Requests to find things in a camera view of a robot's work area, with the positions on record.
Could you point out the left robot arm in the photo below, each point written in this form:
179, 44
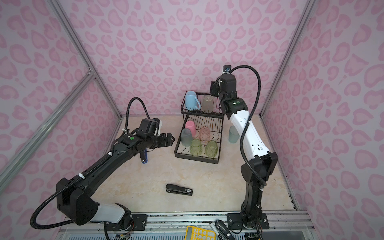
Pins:
75, 195

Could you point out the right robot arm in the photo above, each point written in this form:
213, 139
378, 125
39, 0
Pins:
260, 162

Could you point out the white mug blue handle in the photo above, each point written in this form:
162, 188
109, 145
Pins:
191, 101

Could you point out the black stapler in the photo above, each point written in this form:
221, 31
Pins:
174, 189

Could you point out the black tool front rail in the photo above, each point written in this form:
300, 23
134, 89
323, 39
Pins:
224, 231

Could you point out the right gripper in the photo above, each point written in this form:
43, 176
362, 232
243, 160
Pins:
215, 86

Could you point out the teal textured cup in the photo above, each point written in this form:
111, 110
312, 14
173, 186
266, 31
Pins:
186, 137
233, 135

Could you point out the blue black marker tool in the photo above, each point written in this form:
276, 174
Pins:
144, 156

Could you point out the clear pink plastic cup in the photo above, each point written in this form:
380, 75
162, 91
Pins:
205, 134

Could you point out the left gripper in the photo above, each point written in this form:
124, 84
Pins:
164, 142

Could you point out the black wire dish rack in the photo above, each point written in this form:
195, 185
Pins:
204, 120

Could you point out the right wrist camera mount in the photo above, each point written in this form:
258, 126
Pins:
227, 69

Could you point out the yellow calculator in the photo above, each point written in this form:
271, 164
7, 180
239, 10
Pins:
195, 233

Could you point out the green cup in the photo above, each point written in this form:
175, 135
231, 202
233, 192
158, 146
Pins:
208, 104
211, 149
196, 148

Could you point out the opaque pink plastic cup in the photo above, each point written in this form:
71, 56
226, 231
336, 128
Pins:
192, 127

